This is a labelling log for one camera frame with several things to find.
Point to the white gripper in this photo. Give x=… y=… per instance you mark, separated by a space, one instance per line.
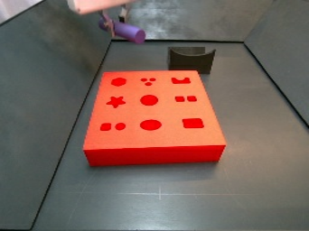
x=89 y=6

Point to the purple cylinder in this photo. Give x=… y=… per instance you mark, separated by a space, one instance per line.
x=128 y=31

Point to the black curved holder stand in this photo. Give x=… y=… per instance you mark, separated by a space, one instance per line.
x=190 y=58

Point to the red shape sorter box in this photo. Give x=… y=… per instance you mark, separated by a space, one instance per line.
x=153 y=118

